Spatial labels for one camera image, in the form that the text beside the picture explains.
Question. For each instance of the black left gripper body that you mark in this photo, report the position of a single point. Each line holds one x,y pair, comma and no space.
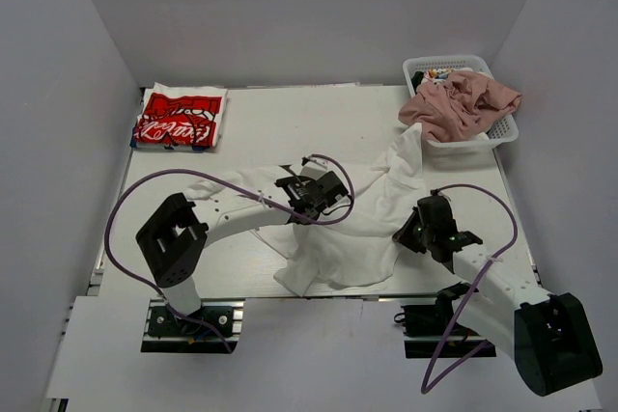
333,185

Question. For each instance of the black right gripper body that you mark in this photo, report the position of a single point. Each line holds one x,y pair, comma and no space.
407,233

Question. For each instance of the white t-shirt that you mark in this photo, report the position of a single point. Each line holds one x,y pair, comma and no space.
358,250

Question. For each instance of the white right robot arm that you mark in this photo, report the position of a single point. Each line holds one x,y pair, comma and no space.
546,335

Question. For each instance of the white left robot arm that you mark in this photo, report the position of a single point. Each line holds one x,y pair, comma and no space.
173,239

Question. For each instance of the pink t-shirt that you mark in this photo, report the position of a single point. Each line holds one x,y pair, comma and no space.
460,107

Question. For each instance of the colourful garment in basket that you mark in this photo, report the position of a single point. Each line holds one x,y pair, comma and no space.
429,75

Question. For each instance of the folded red Coca-Cola t-shirt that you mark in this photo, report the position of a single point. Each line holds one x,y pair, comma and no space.
201,108

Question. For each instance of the white plastic laundry basket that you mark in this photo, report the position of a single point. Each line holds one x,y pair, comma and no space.
502,131

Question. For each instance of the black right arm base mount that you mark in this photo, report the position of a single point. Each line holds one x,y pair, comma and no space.
424,324

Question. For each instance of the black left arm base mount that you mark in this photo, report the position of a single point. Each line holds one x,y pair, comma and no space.
165,333

